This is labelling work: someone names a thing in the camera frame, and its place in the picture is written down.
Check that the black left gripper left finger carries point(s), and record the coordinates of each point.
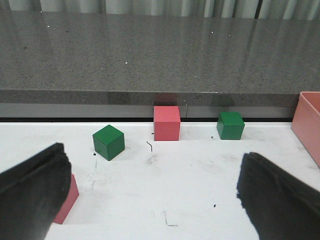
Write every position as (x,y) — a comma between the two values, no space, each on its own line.
(32,193)

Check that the green cube left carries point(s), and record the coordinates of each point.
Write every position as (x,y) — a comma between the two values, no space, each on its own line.
(109,142)

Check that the green cube right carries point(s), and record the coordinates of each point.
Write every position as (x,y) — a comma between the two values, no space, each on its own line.
(230,126)

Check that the grey stone counter ledge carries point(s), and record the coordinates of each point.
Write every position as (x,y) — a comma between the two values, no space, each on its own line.
(94,65)

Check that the pink cube at back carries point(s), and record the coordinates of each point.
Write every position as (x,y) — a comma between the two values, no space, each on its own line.
(166,123)

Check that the grey pleated curtain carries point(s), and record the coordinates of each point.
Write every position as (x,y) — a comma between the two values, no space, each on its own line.
(241,9)

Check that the pink cube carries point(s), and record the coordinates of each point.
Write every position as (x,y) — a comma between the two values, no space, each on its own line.
(72,196)
(166,123)

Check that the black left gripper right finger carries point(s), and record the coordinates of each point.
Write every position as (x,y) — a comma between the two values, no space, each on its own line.
(279,205)

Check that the pink plastic bin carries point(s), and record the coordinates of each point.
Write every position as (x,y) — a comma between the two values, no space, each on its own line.
(306,123)

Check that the green cube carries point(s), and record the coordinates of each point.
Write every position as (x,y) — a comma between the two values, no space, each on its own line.
(109,142)
(230,126)

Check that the pink cube front left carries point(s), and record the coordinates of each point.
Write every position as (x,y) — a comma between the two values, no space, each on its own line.
(72,196)

